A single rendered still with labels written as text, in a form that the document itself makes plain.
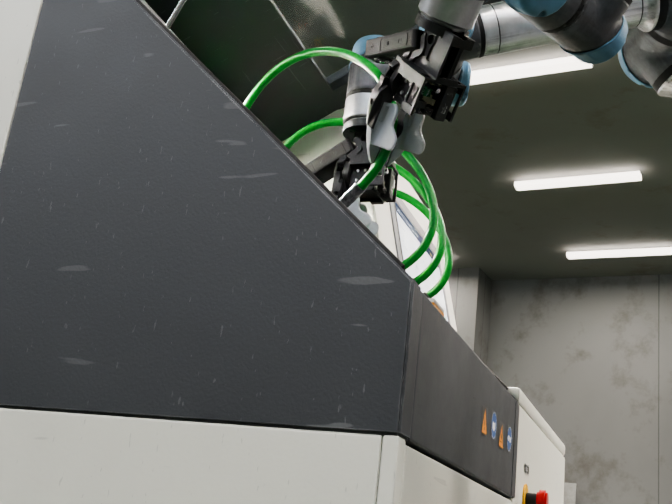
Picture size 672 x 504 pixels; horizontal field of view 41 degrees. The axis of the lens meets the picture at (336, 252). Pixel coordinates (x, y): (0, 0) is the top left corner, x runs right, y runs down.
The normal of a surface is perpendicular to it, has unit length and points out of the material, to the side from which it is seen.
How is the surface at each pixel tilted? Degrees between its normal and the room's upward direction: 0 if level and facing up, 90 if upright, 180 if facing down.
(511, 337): 90
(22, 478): 90
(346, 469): 90
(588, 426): 90
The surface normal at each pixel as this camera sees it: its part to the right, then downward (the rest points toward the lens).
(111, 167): -0.34, -0.33
